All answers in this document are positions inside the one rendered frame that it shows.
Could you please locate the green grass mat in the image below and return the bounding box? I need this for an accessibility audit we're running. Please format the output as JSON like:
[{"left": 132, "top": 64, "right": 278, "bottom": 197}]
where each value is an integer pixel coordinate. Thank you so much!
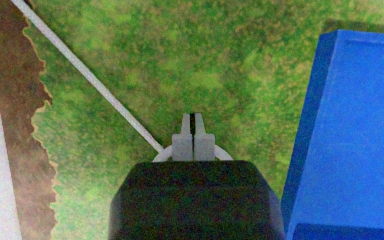
[{"left": 0, "top": 0, "right": 384, "bottom": 240}]

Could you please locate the grey ring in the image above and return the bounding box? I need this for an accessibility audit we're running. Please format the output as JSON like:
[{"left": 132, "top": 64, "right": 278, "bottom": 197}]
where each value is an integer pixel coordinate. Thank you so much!
[{"left": 152, "top": 145, "right": 233, "bottom": 162}]

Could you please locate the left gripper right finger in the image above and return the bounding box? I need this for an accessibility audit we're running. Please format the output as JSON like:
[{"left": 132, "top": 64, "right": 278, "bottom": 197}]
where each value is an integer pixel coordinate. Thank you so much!
[{"left": 192, "top": 113, "right": 215, "bottom": 161}]

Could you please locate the blue tray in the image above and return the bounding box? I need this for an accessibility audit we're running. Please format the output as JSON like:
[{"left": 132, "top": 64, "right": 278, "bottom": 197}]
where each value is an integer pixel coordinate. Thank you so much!
[{"left": 280, "top": 30, "right": 384, "bottom": 240}]

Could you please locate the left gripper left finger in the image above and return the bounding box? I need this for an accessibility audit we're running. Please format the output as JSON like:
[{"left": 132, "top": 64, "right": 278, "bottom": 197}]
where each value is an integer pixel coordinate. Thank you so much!
[{"left": 172, "top": 114, "right": 193, "bottom": 161}]

